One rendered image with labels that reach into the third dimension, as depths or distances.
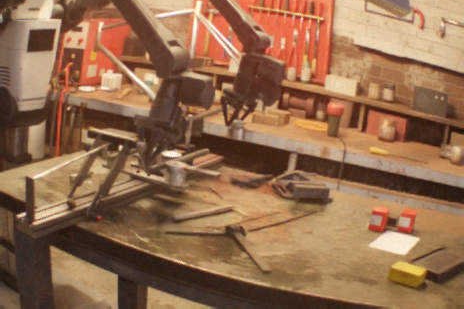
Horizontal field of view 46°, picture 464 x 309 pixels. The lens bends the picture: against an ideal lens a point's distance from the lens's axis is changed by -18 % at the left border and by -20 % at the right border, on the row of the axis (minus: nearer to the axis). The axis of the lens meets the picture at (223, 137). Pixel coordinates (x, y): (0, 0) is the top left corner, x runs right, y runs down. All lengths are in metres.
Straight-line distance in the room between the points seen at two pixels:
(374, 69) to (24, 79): 2.17
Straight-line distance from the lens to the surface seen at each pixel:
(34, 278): 1.53
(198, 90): 1.41
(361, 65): 3.56
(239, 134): 1.83
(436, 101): 3.35
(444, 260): 1.29
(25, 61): 1.99
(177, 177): 1.49
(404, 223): 1.52
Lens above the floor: 1.33
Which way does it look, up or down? 11 degrees down
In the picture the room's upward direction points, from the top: 8 degrees clockwise
